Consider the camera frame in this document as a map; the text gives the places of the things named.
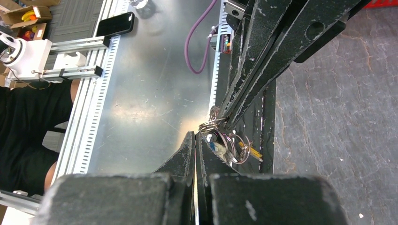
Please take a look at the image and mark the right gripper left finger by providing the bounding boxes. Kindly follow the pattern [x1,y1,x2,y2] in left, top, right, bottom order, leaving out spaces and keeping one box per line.
[32,131,196,225]

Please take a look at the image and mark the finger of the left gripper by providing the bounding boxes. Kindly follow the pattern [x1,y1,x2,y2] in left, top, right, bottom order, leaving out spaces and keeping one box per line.
[225,0,364,129]
[218,0,292,120]

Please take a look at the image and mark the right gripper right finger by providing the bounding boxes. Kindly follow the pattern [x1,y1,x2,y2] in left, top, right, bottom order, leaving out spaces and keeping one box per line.
[196,134,347,225]

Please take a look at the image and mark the blue key tag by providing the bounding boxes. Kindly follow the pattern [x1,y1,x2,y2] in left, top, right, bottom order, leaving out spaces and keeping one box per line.
[209,142,219,153]

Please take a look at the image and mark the red plastic basket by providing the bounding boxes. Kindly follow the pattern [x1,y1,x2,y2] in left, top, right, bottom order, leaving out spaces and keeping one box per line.
[364,0,398,8]

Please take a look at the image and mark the clear drinking glass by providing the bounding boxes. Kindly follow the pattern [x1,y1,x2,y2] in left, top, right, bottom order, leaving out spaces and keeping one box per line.
[128,0,148,9]

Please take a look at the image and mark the black smartphone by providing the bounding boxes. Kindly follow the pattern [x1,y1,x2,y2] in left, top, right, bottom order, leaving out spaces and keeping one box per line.
[95,12,135,37]

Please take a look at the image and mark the person in black shirt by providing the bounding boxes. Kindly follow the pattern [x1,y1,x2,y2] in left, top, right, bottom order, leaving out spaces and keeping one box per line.
[0,80,80,196]

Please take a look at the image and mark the cardboard box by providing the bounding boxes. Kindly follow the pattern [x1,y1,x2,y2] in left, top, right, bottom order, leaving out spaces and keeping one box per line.
[0,0,52,41]

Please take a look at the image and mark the aluminium rail frame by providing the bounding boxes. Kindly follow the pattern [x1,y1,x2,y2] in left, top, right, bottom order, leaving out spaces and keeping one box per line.
[0,0,234,218]

